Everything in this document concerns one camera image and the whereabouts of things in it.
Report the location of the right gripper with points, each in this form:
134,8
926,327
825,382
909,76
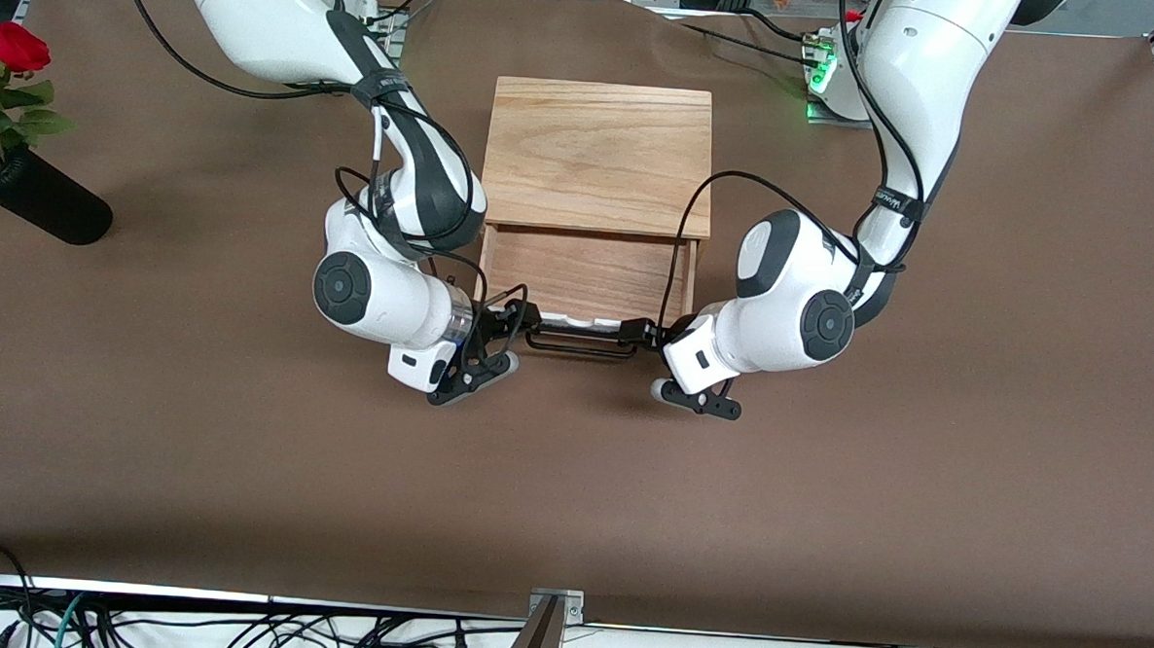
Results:
495,318

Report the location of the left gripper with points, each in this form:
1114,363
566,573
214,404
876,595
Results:
657,331

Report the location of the white-fronted wooden drawer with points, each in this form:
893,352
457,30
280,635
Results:
589,276

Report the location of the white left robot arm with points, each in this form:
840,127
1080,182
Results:
919,66

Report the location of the wooden drawer cabinet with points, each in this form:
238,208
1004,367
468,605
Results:
599,150

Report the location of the brown table mat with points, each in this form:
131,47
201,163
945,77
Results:
240,465

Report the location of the red artificial rose bunch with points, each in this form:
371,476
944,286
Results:
14,46

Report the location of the small metal bracket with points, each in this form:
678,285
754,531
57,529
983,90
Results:
570,606

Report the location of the dark camera mount beam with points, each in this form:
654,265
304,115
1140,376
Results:
536,646

